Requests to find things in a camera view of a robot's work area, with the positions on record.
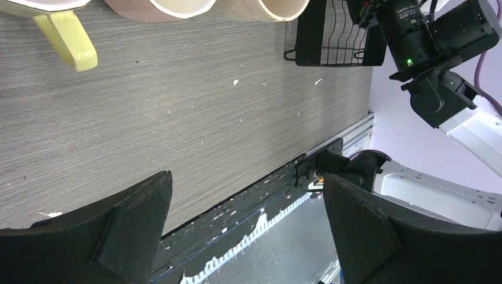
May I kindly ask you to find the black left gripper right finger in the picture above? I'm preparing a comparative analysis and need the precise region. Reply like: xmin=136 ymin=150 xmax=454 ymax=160
xmin=323 ymin=175 xmax=501 ymax=283

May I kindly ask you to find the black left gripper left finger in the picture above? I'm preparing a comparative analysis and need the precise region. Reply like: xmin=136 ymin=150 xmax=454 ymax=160
xmin=1 ymin=171 xmax=173 ymax=283

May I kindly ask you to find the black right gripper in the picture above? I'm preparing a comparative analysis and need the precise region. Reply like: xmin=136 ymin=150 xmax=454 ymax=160
xmin=347 ymin=1 xmax=501 ymax=82

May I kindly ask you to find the tall cream dragon mug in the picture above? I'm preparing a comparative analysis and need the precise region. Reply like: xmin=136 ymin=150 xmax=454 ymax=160
xmin=197 ymin=0 xmax=309 ymax=22

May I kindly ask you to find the pale yellow faceted mug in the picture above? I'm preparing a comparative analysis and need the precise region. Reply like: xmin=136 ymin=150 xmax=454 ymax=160
xmin=1 ymin=0 xmax=98 ymax=72

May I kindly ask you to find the pink faceted mug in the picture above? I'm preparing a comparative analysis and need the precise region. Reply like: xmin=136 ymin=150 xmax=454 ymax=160
xmin=105 ymin=0 xmax=216 ymax=23

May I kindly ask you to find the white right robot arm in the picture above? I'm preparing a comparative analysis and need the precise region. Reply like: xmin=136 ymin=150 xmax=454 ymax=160
xmin=340 ymin=1 xmax=501 ymax=231

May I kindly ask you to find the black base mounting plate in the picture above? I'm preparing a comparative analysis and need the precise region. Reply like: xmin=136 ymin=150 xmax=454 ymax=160
xmin=149 ymin=137 xmax=346 ymax=284

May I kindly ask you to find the black wire dish rack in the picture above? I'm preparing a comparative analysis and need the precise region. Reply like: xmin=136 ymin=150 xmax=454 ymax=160
xmin=283 ymin=1 xmax=387 ymax=67

